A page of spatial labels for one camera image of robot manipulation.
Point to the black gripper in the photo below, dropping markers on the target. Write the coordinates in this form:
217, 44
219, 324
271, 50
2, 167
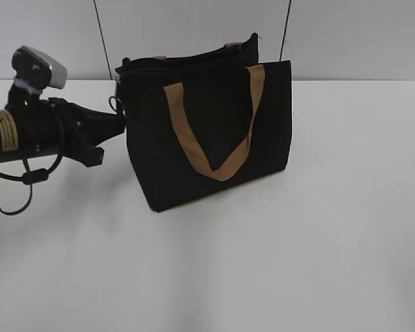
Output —
55, 126

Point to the silver zipper pull with ring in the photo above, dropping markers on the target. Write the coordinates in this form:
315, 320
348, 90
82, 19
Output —
115, 102

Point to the black tote bag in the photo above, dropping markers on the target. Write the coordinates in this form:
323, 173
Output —
201, 124

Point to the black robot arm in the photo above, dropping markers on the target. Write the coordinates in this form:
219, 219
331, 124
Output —
8, 134

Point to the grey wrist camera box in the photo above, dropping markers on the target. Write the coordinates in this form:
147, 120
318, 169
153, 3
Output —
36, 70

